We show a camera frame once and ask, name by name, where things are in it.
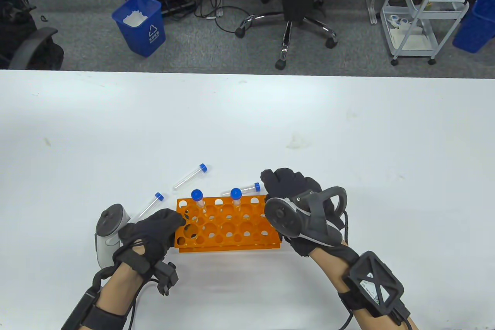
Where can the person's left hand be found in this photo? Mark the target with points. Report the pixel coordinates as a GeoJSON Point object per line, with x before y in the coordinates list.
{"type": "Point", "coordinates": [154, 227]}

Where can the person's right hand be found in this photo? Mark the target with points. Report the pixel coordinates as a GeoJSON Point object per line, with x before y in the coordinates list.
{"type": "Point", "coordinates": [290, 183]}

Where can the clear test tube blue cap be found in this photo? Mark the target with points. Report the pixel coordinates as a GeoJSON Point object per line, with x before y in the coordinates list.
{"type": "Point", "coordinates": [256, 187]}
{"type": "Point", "coordinates": [236, 192]}
{"type": "Point", "coordinates": [197, 194]}
{"type": "Point", "coordinates": [203, 168]}
{"type": "Point", "coordinates": [159, 196]}

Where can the orange test tube rack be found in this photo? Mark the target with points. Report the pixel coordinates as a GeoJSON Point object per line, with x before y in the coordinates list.
{"type": "Point", "coordinates": [228, 249]}

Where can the person's right forearm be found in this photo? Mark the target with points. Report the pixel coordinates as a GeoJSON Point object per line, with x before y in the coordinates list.
{"type": "Point", "coordinates": [330, 274]}

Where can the person's left forearm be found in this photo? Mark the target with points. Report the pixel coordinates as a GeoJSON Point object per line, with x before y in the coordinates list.
{"type": "Point", "coordinates": [116, 291]}

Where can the grey hand controller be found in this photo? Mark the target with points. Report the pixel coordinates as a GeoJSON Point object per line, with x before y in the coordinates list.
{"type": "Point", "coordinates": [110, 219]}
{"type": "Point", "coordinates": [280, 216]}

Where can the black glove connector box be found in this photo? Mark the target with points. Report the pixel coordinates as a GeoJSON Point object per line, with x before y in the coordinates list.
{"type": "Point", "coordinates": [166, 277]}

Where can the white utility cart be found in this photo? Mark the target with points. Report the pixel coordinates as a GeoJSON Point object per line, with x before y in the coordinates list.
{"type": "Point", "coordinates": [412, 52]}

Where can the white flat box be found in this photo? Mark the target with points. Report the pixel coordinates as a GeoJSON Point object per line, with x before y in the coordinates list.
{"type": "Point", "coordinates": [413, 40]}

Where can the blue recycling bin white symbol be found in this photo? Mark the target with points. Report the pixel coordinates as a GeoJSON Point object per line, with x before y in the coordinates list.
{"type": "Point", "coordinates": [147, 36]}

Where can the small white blue object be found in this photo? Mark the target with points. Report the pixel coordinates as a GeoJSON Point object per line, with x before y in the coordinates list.
{"type": "Point", "coordinates": [398, 20]}

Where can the white paper scraps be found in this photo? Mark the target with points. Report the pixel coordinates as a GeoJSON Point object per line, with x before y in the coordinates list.
{"type": "Point", "coordinates": [134, 19]}

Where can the black office chair with armrest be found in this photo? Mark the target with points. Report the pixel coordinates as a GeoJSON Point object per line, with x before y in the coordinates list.
{"type": "Point", "coordinates": [34, 41]}

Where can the plain blue waste bin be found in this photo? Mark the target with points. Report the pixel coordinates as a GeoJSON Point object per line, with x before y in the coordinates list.
{"type": "Point", "coordinates": [473, 28]}

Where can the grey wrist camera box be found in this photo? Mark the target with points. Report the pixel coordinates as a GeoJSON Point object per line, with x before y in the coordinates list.
{"type": "Point", "coordinates": [77, 312]}

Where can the black lattice wrist camera mount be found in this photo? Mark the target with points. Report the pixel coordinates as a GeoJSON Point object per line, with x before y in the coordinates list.
{"type": "Point", "coordinates": [371, 279]}

